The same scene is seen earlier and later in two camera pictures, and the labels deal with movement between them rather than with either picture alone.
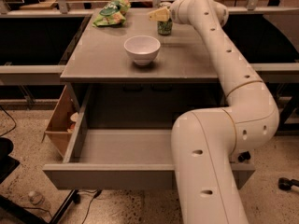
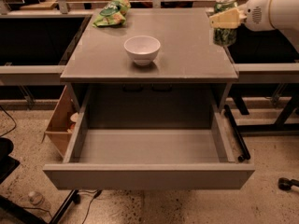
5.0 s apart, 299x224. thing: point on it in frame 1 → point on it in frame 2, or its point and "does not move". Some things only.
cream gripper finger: [160, 15] → [226, 20]
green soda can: [164, 27] → [225, 36]
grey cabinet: [145, 67] does not move
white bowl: [142, 49] does not move
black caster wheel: [286, 184] does not move
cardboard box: [63, 121] does not move
